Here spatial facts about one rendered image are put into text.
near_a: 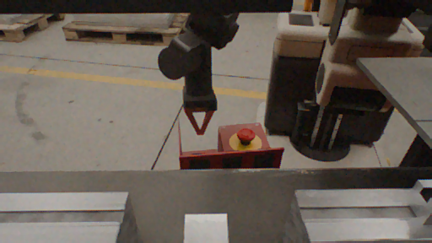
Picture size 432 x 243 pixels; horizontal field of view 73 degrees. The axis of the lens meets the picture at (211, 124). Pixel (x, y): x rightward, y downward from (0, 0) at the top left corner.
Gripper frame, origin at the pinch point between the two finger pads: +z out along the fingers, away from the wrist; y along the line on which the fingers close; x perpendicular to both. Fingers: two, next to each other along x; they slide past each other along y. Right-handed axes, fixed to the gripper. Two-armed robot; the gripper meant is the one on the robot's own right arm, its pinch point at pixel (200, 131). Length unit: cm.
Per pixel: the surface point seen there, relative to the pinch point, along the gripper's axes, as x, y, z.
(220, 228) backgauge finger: -0.7, 40.6, -11.0
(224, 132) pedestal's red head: 5.8, -1.9, 1.7
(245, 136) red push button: 9.3, 3.6, 0.0
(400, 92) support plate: 26.8, 22.6, -15.0
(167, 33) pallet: -16, -243, 9
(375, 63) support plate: 28.0, 14.2, -17.1
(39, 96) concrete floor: -114, -165, 42
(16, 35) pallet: -171, -270, 9
